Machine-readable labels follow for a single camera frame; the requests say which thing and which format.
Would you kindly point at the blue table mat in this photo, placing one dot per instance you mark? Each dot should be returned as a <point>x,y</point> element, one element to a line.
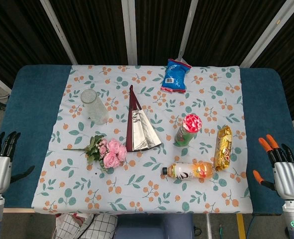
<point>34,104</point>

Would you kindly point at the blue snack bag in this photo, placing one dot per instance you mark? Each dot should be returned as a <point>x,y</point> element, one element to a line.
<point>174,77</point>

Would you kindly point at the orange juice bottle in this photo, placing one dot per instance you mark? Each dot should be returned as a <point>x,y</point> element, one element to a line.
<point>189,170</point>

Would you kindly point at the gold foil biscuit pack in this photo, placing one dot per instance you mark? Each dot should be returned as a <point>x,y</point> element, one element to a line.
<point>222,148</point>

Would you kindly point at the folding paper fan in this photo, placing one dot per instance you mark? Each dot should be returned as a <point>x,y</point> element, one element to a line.
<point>140,127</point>

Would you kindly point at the green chips can red lid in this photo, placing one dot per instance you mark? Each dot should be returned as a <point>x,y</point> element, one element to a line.
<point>187,132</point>

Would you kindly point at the pink artificial flower bouquet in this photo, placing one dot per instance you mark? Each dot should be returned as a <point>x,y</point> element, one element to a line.
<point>109,153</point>

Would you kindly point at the floral patterned tablecloth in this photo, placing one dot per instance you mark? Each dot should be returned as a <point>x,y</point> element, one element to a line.
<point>146,179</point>

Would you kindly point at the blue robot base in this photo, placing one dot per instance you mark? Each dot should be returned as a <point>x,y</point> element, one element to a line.
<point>154,226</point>

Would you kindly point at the white checkered bag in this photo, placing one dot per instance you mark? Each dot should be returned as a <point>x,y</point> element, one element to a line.
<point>87,226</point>

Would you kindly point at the clear glass vase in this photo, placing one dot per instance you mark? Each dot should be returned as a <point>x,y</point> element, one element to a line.
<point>93,107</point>

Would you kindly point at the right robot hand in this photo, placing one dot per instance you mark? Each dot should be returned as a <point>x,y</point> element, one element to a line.
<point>287,174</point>

